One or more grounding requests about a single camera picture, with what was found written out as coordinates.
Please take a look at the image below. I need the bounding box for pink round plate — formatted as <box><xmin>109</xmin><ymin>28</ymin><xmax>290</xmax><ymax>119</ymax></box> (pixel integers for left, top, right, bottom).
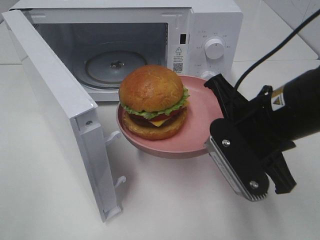
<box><xmin>117</xmin><ymin>75</ymin><xmax>223</xmax><ymax>159</ymax></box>

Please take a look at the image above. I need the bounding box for upper white power knob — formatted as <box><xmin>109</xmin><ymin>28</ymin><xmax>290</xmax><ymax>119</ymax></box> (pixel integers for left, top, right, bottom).
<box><xmin>204</xmin><ymin>36</ymin><xmax>225</xmax><ymax>60</ymax></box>

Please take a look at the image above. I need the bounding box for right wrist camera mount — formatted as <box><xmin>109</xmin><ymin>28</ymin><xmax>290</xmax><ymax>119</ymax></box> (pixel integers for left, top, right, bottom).
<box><xmin>204</xmin><ymin>118</ymin><xmax>270</xmax><ymax>202</ymax></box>

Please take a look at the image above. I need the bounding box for burger with lettuce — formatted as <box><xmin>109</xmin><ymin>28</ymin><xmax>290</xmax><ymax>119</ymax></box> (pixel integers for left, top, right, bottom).
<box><xmin>118</xmin><ymin>64</ymin><xmax>190</xmax><ymax>140</ymax></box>

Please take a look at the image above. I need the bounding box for white microwave door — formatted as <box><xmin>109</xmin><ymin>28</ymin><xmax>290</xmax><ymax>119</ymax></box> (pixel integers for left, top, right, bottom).
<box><xmin>3</xmin><ymin>10</ymin><xmax>126</xmax><ymax>221</ymax></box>

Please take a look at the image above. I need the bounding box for glass microwave turntable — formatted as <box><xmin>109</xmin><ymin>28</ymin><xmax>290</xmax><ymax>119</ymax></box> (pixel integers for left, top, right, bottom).
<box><xmin>85</xmin><ymin>50</ymin><xmax>147</xmax><ymax>89</ymax></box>

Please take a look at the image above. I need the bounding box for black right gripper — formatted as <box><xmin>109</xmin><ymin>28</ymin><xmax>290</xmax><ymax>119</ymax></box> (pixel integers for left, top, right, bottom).
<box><xmin>204</xmin><ymin>74</ymin><xmax>297</xmax><ymax>195</ymax></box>

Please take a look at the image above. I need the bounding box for white timer knob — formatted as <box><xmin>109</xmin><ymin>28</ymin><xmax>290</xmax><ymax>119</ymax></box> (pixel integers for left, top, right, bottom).
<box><xmin>200</xmin><ymin>70</ymin><xmax>219</xmax><ymax>81</ymax></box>

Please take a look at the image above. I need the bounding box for white microwave oven body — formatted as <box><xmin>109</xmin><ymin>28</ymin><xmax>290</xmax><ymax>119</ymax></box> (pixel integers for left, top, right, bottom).
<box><xmin>2</xmin><ymin>0</ymin><xmax>243</xmax><ymax>102</ymax></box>

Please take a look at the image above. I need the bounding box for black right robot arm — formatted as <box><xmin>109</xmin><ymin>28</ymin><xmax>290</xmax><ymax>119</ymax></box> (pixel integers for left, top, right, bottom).
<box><xmin>205</xmin><ymin>68</ymin><xmax>320</xmax><ymax>202</ymax></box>

